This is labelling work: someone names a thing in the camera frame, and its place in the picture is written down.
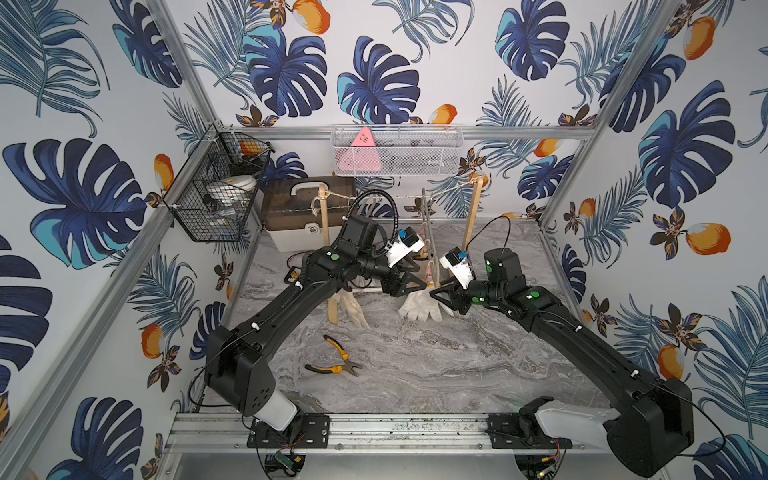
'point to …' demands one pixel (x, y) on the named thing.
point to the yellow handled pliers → (347, 366)
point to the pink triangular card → (363, 155)
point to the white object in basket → (232, 190)
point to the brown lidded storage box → (293, 217)
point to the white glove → (422, 303)
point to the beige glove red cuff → (353, 306)
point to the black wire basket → (219, 154)
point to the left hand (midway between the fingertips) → (419, 270)
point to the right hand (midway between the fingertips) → (436, 286)
